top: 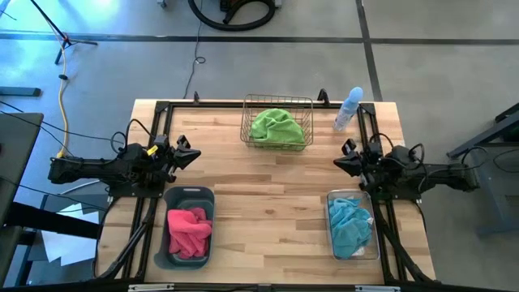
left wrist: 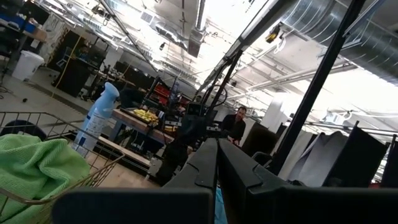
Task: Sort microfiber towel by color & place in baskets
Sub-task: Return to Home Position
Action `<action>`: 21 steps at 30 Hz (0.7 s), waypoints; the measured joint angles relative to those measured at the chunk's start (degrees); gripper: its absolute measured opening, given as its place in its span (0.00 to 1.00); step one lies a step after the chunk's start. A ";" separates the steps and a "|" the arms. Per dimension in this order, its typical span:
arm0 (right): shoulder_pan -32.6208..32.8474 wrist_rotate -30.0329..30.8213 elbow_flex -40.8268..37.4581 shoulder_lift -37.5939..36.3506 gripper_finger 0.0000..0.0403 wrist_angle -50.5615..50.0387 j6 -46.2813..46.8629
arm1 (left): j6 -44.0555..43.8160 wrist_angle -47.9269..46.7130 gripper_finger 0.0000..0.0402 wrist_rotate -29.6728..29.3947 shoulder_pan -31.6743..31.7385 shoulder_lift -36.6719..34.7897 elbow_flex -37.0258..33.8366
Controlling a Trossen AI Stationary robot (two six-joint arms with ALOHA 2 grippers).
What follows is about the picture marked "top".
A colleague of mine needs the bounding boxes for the thin black floor cable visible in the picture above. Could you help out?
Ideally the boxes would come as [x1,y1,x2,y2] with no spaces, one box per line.
[182,0,207,100]

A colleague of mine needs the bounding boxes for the dark grey side table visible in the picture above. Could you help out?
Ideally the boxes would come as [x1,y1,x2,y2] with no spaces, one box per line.
[0,112,45,285]

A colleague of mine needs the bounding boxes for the black tripod stand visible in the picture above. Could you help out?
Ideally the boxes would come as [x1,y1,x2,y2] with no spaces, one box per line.
[28,0,99,66]

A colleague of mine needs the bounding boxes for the silver table edge bracket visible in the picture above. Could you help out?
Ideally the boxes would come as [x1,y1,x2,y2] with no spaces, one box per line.
[127,283,176,292]
[354,285,401,292]

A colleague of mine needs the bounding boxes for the light blue spray bottle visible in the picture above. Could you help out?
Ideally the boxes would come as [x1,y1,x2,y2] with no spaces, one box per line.
[332,86,365,133]

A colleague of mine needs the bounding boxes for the teal plastic bin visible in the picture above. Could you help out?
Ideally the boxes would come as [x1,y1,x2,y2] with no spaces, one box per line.
[152,185,216,271]

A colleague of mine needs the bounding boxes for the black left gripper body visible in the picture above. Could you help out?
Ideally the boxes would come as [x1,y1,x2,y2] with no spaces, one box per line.
[152,135,179,183]

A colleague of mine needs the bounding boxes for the green microfiber towel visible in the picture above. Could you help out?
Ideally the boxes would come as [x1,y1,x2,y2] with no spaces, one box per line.
[250,135,306,152]
[248,108,307,147]

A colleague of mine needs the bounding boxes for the black vacuum hose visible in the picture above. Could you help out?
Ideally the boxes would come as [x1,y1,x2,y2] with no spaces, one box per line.
[187,0,277,32]

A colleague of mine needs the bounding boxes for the yellow cable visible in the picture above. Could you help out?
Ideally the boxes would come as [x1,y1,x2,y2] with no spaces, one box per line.
[47,19,70,159]

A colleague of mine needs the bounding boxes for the white paper sheets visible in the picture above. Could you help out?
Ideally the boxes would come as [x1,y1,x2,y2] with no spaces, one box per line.
[40,202,102,267]

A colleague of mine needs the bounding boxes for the black cable conduit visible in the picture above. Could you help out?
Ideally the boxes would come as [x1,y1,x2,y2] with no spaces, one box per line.
[375,200,433,284]
[95,197,160,281]

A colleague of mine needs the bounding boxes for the metal wire basket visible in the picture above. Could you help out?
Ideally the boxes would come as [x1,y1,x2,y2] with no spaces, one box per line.
[239,93,315,152]

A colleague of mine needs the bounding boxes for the black floor bar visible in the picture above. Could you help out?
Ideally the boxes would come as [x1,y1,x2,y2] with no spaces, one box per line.
[0,86,42,98]

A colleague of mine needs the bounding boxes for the black table rail frame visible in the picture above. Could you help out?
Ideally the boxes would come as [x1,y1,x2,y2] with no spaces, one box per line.
[121,99,437,285]

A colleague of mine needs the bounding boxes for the clear plastic bin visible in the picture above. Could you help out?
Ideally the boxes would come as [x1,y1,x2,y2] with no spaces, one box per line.
[325,188,381,261]

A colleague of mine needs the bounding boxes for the pink microfiber towel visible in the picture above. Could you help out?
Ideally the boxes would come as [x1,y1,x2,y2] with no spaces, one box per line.
[168,233,210,260]
[166,207,214,244]

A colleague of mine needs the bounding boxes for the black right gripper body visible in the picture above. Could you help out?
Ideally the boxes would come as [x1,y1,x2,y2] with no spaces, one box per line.
[358,141,384,191]

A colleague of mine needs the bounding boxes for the blue microfiber towel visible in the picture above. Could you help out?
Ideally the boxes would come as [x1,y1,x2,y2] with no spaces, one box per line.
[332,226,372,260]
[327,197,373,244]

